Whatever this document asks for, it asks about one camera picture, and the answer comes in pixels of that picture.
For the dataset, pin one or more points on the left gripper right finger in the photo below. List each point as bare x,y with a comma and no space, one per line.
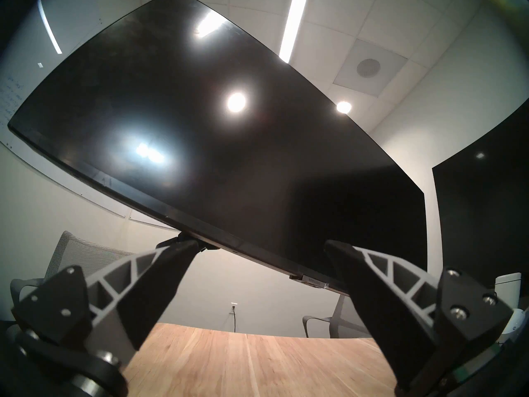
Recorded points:
384,292

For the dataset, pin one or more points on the round ceiling speaker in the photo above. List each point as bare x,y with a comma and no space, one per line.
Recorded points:
368,67

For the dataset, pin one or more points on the large black wall screen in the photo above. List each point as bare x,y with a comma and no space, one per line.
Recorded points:
479,214

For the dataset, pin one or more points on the recessed ceiling downlight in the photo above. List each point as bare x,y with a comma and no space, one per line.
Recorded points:
344,106

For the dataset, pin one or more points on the white cylindrical canister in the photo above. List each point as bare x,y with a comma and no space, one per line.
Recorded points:
510,286

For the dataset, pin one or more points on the linear ceiling light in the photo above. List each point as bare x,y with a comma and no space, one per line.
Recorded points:
293,24

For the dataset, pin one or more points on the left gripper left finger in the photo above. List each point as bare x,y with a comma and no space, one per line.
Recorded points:
136,292

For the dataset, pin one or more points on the whiteboard with handwriting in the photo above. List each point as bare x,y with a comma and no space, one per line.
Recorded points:
33,61

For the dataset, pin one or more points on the curved black computer monitor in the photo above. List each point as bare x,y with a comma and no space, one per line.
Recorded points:
227,152

